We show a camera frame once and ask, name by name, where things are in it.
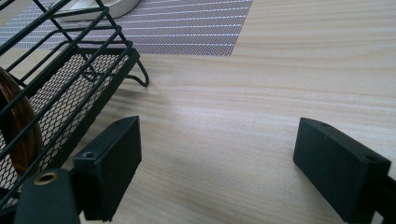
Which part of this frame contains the white square plate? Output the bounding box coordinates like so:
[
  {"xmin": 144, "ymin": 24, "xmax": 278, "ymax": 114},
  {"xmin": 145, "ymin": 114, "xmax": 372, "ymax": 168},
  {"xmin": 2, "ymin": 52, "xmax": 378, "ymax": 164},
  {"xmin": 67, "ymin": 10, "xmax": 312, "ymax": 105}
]
[{"xmin": 49, "ymin": 0, "xmax": 142, "ymax": 22}]

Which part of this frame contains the black wire utensil basket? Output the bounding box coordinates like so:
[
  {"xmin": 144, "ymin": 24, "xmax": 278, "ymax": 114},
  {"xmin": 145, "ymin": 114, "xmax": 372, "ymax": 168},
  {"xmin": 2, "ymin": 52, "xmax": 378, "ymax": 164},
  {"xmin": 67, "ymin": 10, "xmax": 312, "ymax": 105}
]
[{"xmin": 0, "ymin": 0, "xmax": 150, "ymax": 210}]

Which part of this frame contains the striped woven placemat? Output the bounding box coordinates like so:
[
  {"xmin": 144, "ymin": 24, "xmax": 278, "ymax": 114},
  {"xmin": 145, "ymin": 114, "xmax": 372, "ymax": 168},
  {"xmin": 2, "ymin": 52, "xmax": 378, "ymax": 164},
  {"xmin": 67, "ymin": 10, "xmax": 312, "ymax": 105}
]
[{"xmin": 0, "ymin": 0, "xmax": 254, "ymax": 58}]

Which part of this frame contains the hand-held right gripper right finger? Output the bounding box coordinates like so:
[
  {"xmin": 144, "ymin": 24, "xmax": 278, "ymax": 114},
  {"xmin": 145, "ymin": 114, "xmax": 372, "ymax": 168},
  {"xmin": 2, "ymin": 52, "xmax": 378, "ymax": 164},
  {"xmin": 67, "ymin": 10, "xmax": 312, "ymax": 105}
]
[{"xmin": 292, "ymin": 117, "xmax": 392, "ymax": 224}]

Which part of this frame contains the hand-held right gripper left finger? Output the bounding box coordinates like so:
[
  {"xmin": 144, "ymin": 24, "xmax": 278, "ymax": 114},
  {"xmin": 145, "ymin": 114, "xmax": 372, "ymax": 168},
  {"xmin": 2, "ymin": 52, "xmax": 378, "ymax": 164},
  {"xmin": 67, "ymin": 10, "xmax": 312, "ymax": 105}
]
[{"xmin": 73, "ymin": 115, "xmax": 143, "ymax": 223}]

